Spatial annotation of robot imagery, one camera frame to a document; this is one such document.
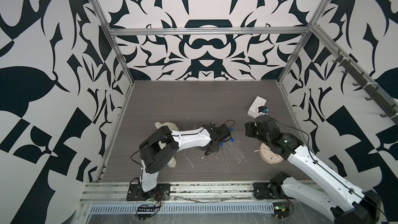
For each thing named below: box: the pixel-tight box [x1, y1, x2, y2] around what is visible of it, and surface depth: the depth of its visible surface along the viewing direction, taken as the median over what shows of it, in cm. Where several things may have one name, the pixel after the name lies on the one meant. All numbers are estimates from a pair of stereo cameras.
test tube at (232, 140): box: [230, 137, 246, 158], surface depth 89 cm
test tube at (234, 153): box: [225, 141, 243, 164], surface depth 88 cm
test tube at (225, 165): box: [220, 142, 230, 173], surface depth 85 cm
